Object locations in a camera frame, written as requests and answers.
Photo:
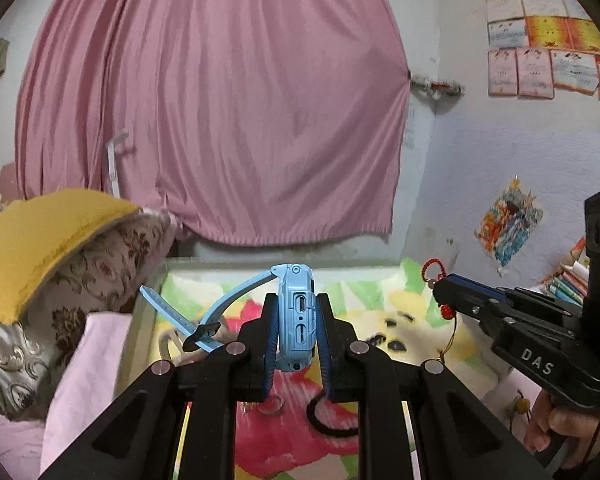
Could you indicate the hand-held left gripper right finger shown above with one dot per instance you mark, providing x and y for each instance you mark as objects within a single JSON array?
[{"x": 326, "y": 355}]

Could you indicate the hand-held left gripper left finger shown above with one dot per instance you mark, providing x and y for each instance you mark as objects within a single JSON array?
[{"x": 269, "y": 355}]

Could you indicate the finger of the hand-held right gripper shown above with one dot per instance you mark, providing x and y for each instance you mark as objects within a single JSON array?
[
  {"x": 475, "y": 287},
  {"x": 467, "y": 305}
]

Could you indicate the blue smartwatch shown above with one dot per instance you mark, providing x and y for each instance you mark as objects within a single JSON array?
[{"x": 297, "y": 310}]

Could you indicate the grey shallow box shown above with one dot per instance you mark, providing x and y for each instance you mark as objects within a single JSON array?
[{"x": 130, "y": 360}]

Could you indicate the person's right hand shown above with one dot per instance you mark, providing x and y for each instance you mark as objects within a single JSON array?
[{"x": 567, "y": 420}]

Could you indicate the stack of books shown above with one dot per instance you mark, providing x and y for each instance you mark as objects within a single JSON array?
[{"x": 567, "y": 280}]

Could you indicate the printed cloth box lining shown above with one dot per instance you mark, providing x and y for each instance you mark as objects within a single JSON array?
[{"x": 290, "y": 440}]

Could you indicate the floral satin pillow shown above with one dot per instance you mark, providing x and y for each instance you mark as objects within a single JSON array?
[{"x": 95, "y": 280}]

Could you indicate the white folding lamp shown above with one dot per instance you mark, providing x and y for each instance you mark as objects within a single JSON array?
[{"x": 112, "y": 165}]

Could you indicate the yellow pillow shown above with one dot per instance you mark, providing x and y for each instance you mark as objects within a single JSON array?
[{"x": 35, "y": 245}]

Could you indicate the pink curtain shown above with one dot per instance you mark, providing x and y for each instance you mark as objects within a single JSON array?
[{"x": 220, "y": 100}]

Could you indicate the pink bed sheet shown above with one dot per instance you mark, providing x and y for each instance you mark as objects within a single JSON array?
[{"x": 5, "y": 435}]

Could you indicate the colourful wall picture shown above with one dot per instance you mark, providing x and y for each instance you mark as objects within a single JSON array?
[{"x": 510, "y": 225}]

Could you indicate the wall pipe fitting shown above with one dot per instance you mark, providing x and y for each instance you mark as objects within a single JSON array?
[{"x": 437, "y": 87}]

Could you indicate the group of wall certificates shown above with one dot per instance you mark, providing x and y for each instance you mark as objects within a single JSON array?
[{"x": 545, "y": 45}]

